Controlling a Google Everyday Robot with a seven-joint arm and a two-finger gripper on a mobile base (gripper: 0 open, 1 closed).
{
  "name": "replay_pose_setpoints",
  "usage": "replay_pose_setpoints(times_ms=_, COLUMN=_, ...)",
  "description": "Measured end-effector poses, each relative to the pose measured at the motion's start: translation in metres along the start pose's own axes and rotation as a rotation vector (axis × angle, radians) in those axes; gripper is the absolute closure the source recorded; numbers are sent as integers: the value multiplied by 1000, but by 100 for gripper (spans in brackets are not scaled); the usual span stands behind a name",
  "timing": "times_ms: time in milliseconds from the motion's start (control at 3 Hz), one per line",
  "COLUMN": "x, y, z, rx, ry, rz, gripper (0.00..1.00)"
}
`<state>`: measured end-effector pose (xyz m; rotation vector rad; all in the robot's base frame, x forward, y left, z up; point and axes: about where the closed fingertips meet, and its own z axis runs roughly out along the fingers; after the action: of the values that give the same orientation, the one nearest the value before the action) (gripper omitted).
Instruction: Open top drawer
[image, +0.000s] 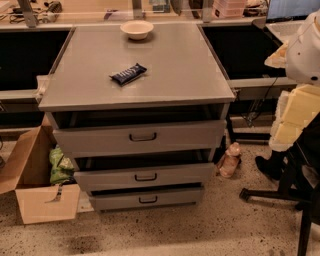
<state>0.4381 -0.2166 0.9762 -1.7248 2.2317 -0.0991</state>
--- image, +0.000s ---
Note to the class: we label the pink plastic bottle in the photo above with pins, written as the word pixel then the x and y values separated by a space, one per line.
pixel 230 160

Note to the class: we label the grey drawer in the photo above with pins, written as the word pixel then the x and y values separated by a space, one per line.
pixel 146 197
pixel 142 170
pixel 138 139

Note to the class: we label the grey top drawer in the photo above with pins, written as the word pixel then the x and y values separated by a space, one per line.
pixel 138 139

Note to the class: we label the grey bottom drawer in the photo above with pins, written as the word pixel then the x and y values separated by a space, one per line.
pixel 146 197

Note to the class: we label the open laptop computer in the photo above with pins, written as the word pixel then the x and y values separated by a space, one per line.
pixel 284 17

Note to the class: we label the white ceramic bowl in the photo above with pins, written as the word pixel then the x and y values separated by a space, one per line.
pixel 137 29

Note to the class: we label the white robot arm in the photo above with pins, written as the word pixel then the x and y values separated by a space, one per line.
pixel 300 57

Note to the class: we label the pink plastic container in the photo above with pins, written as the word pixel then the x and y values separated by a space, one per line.
pixel 228 8

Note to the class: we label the open cardboard box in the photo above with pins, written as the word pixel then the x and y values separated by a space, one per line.
pixel 27 173

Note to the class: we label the blue snack bar wrapper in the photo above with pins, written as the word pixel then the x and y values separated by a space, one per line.
pixel 128 75

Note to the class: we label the green chip bag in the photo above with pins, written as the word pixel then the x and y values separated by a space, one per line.
pixel 62 170

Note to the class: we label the grey drawer cabinet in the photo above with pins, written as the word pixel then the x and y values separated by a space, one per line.
pixel 140 120

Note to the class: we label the grey middle drawer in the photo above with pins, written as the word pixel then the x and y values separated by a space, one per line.
pixel 142 170

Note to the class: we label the yellow foam padded gripper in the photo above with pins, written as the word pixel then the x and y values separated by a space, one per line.
pixel 304 57

